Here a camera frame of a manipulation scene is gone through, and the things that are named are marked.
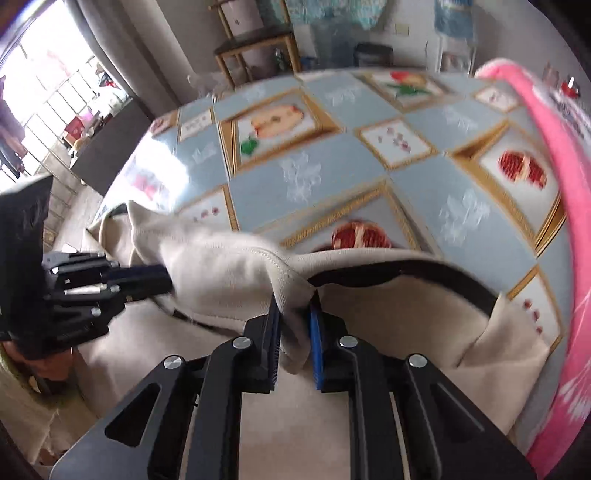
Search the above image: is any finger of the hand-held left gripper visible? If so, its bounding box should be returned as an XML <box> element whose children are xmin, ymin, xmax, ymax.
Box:
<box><xmin>108</xmin><ymin>263</ymin><xmax>175</xmax><ymax>302</ymax></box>

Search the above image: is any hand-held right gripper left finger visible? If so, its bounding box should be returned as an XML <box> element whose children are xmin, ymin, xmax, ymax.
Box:
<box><xmin>50</xmin><ymin>296</ymin><xmax>282</xmax><ymax>480</ymax></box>

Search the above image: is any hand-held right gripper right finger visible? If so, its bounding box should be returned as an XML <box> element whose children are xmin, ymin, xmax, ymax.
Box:
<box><xmin>309</xmin><ymin>298</ymin><xmax>539</xmax><ymax>480</ymax></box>

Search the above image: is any floral hanging cloth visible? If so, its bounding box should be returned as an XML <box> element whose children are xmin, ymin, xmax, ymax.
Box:
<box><xmin>284</xmin><ymin>0</ymin><xmax>386</xmax><ymax>31</ymax></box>

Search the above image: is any clear empty water jug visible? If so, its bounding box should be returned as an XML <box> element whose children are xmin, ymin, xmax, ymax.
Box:
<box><xmin>311</xmin><ymin>23</ymin><xmax>356</xmax><ymax>70</ymax></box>

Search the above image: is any barred window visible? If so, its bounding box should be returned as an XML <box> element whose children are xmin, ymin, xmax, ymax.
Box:
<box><xmin>0</xmin><ymin>0</ymin><xmax>134</xmax><ymax>185</ymax></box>

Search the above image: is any white water dispenser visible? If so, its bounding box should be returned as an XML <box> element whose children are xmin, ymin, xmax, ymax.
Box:
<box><xmin>436</xmin><ymin>34</ymin><xmax>477</xmax><ymax>77</ymax></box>

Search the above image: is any white cylinder tank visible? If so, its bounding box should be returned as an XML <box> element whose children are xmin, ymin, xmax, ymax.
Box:
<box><xmin>226</xmin><ymin>0</ymin><xmax>278</xmax><ymax>84</ymax></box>

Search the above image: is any white lace cloth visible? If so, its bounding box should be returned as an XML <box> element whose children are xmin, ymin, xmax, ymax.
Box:
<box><xmin>531</xmin><ymin>85</ymin><xmax>591</xmax><ymax>153</ymax></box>

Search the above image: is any wooden chair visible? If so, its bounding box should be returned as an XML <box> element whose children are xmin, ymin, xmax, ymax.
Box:
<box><xmin>208</xmin><ymin>0</ymin><xmax>301</xmax><ymax>86</ymax></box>

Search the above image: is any beige zip jacket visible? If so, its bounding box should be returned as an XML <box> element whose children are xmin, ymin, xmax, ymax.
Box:
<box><xmin>0</xmin><ymin>200</ymin><xmax>550</xmax><ymax>480</ymax></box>

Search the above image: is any pink printed blanket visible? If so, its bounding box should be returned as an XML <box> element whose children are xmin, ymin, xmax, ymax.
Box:
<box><xmin>473</xmin><ymin>58</ymin><xmax>591</xmax><ymax>480</ymax></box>

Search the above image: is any person's left hand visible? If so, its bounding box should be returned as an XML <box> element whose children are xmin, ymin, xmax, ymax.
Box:
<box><xmin>9</xmin><ymin>344</ymin><xmax>75</xmax><ymax>394</ymax></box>

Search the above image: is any grey curtain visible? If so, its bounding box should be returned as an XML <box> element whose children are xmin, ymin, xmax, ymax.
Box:
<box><xmin>76</xmin><ymin>0</ymin><xmax>195</xmax><ymax>112</ymax></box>

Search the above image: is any dark cabinet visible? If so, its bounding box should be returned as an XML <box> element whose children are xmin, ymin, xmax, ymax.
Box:
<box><xmin>69</xmin><ymin>99</ymin><xmax>155</xmax><ymax>197</ymax></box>

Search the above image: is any fruit print tablecloth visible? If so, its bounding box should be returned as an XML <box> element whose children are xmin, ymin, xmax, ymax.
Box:
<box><xmin>95</xmin><ymin>69</ymin><xmax>578</xmax><ymax>444</ymax></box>

